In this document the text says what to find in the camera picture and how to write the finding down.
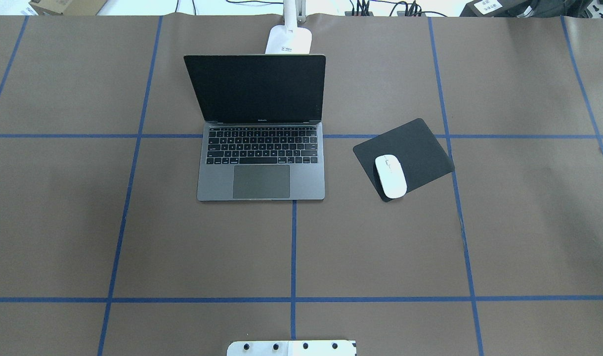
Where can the black mouse pad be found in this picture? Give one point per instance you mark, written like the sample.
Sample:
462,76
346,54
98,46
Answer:
417,150

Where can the white computer mouse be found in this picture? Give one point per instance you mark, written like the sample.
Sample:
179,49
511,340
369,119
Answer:
391,176

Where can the grey laptop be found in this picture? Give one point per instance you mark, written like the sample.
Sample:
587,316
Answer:
263,134

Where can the white desk lamp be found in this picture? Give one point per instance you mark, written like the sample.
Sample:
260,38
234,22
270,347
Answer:
290,38

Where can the cardboard box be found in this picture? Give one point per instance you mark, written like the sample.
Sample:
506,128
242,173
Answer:
67,7

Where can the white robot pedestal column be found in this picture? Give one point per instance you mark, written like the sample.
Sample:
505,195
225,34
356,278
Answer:
293,348

